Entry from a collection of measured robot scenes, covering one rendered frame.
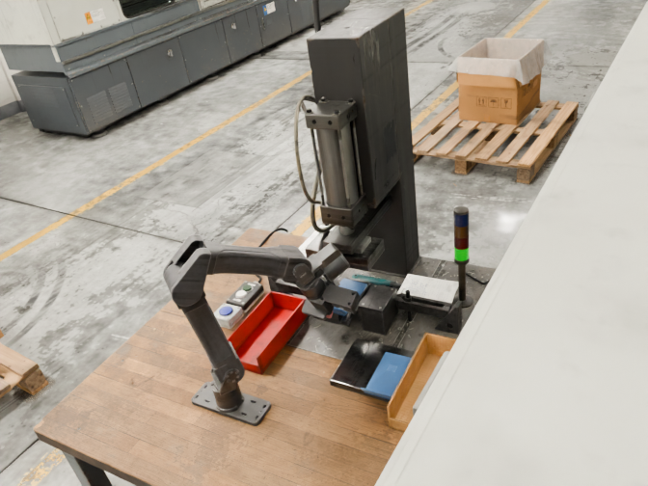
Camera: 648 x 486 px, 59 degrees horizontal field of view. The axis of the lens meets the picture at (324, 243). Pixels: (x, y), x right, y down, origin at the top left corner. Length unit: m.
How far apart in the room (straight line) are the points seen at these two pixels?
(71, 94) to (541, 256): 6.02
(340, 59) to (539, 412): 1.08
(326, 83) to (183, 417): 0.86
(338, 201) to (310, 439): 0.55
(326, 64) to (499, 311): 1.02
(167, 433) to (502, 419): 1.20
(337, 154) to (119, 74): 5.41
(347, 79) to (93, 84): 5.23
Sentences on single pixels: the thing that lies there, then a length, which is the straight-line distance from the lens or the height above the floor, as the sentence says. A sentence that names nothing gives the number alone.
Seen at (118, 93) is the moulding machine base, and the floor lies 0.34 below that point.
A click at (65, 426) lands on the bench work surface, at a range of 1.62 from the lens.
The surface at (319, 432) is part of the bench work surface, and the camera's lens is 1.37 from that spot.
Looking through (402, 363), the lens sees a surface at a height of 0.92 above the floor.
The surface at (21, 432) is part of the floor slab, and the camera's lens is 3.12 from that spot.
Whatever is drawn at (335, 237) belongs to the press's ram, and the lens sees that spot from 1.45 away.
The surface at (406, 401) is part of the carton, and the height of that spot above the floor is 0.90.
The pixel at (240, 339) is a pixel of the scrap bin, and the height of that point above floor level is 0.92.
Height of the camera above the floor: 1.95
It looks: 32 degrees down
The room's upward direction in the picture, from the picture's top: 9 degrees counter-clockwise
